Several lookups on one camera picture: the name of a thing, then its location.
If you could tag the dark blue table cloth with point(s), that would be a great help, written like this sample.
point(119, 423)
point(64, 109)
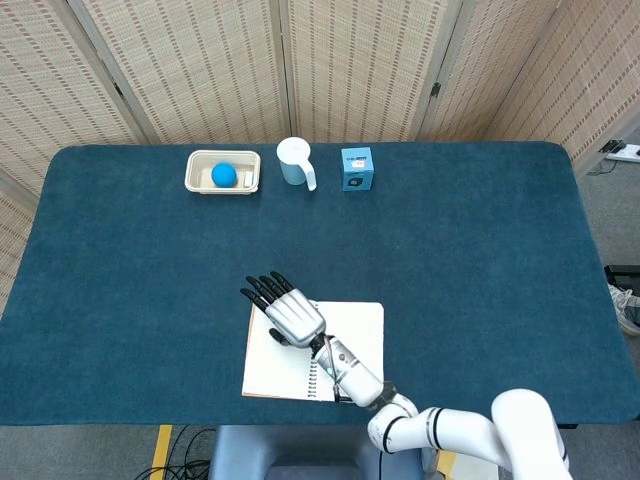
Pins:
point(150, 300)

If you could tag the blue ball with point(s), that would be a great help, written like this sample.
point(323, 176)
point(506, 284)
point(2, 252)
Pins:
point(224, 174)

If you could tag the yellow floor tape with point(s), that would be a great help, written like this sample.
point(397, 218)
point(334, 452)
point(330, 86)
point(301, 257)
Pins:
point(161, 452)

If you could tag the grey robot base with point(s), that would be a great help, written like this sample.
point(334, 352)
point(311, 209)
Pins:
point(300, 452)

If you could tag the white power strip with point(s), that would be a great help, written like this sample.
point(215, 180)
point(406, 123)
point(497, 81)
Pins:
point(623, 150)

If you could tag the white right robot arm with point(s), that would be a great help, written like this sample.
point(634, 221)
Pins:
point(430, 425)

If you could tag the kraft cover spiral notebook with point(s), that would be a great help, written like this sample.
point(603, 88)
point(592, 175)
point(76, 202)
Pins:
point(280, 365)

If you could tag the beige rectangular food tray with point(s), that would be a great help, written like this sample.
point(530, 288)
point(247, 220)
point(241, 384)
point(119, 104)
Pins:
point(200, 184)

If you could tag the woven bamboo folding screen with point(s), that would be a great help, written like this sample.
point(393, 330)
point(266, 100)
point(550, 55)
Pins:
point(210, 65)

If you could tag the white mug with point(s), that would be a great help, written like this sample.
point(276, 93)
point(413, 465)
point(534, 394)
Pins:
point(293, 162)

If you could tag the black metal screen hinge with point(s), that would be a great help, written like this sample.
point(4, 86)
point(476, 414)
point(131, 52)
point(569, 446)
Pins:
point(435, 90)

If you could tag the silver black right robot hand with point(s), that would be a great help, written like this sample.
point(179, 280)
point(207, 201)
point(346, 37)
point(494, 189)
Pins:
point(292, 315)

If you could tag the blue cardboard product box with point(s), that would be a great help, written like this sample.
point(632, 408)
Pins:
point(358, 170)

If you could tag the grey white sneaker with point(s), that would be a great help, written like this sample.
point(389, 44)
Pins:
point(626, 310)

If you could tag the small white eraser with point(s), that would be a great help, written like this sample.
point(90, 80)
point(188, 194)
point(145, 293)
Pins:
point(249, 179)

